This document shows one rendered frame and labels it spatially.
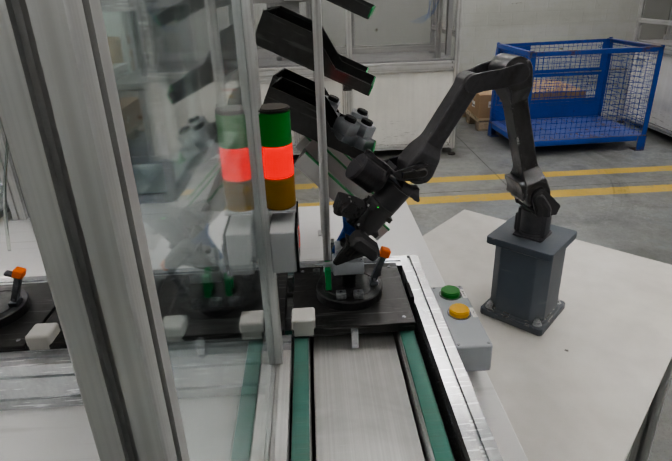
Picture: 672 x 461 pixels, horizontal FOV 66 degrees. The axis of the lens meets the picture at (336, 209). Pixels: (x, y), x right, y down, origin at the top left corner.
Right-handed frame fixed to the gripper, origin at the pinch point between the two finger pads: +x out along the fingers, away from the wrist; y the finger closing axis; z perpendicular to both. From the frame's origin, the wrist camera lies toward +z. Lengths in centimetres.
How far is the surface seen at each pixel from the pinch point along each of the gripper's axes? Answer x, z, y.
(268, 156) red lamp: -12.0, 26.7, 21.1
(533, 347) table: -9.1, -43.8, 8.2
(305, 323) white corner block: 13.0, 0.0, 12.1
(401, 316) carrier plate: 1.5, -15.0, 9.9
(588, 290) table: -24, -60, -12
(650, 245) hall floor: -53, -225, -186
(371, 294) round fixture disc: 3.5, -9.7, 4.4
